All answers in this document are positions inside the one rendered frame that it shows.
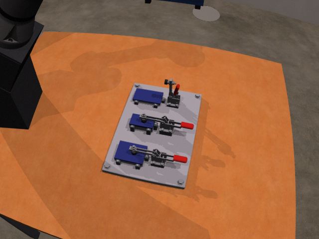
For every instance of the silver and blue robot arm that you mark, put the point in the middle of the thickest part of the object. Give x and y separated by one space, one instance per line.
17 19

